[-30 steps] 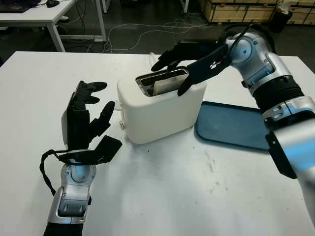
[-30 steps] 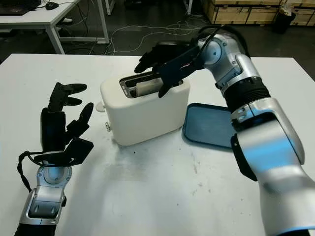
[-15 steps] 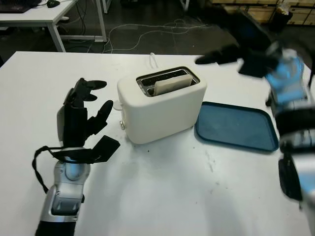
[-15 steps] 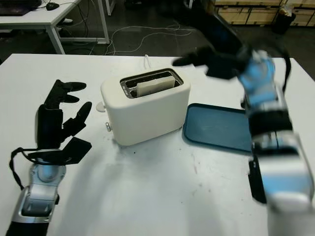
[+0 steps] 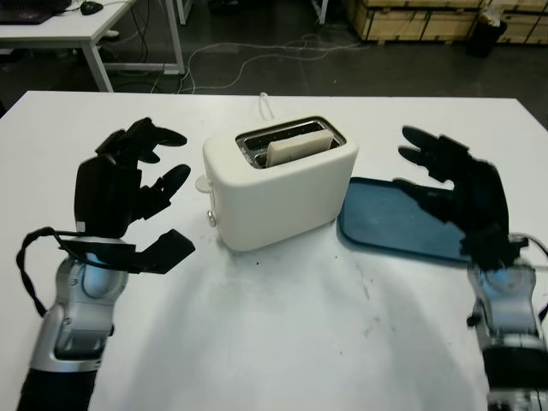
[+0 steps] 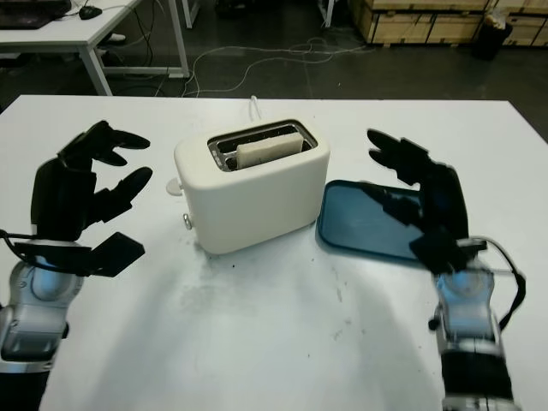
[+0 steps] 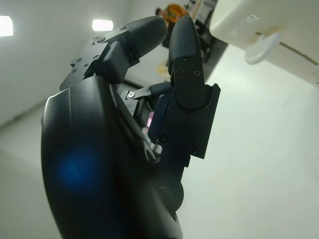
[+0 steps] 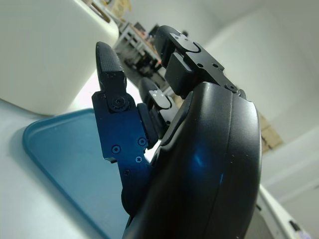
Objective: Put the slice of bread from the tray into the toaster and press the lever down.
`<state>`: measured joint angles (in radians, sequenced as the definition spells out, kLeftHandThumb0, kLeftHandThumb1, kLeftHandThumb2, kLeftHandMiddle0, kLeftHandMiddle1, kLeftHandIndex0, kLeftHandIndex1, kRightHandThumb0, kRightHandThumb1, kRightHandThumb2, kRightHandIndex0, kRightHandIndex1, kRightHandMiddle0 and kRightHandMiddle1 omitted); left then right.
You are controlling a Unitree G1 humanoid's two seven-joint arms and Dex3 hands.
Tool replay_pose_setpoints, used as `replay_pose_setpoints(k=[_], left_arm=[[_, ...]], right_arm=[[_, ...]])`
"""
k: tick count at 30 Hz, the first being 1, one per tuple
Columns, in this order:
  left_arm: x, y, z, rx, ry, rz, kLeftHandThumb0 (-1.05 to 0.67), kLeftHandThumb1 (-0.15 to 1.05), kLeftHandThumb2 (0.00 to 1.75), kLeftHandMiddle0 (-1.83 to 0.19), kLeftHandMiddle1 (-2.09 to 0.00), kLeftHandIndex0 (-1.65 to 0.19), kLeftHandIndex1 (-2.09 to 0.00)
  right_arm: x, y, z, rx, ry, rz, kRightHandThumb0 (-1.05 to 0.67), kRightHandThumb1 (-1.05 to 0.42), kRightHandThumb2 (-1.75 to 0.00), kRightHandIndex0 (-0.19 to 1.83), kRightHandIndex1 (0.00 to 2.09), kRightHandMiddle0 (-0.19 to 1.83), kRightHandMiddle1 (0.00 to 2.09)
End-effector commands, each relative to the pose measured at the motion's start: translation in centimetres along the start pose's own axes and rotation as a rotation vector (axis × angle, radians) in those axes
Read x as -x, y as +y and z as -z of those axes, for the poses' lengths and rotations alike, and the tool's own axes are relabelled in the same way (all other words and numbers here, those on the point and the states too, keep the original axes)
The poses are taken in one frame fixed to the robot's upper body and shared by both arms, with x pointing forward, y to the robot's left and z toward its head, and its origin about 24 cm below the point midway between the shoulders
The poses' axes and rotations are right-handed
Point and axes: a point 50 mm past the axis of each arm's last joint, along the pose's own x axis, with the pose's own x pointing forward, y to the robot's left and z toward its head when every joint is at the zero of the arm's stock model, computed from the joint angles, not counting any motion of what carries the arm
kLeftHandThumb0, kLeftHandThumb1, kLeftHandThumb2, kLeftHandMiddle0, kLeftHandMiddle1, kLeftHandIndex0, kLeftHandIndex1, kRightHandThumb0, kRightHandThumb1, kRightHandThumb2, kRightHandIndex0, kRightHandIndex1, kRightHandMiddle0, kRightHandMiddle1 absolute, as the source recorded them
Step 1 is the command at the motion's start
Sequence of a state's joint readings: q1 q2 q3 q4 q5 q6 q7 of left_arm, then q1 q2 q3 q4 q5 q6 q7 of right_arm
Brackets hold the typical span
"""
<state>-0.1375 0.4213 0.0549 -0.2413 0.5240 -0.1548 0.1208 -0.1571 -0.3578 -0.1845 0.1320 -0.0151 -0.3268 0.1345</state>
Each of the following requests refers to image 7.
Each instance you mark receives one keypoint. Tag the white toaster lever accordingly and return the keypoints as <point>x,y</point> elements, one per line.
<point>259,51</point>

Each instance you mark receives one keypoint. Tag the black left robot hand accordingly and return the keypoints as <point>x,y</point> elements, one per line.
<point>99,161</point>

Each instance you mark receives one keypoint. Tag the cream white toaster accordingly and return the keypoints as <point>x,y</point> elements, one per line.
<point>274,15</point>

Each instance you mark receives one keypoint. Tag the ceiling light panel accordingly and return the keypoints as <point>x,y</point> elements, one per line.
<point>102,25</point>
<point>5,26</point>

